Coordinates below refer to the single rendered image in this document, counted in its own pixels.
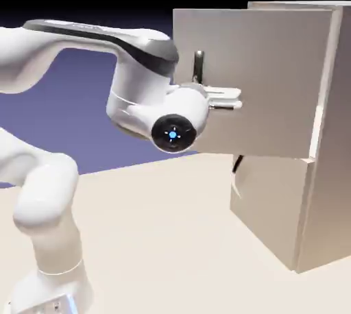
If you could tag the small beige cabinet door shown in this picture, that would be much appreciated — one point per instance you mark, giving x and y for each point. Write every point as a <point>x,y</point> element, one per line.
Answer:
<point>266,207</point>

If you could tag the large beige cabinet door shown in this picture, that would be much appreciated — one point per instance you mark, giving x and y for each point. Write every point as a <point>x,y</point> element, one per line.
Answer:
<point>274,72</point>

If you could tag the beige cabinet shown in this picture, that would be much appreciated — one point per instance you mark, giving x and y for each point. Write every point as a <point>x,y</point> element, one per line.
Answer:
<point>329,155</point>

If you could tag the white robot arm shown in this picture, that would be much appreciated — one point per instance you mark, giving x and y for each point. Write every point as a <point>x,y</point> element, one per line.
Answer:
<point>137,83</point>

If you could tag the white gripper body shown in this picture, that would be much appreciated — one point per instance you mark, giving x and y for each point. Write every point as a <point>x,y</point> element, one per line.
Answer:
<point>224,96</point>

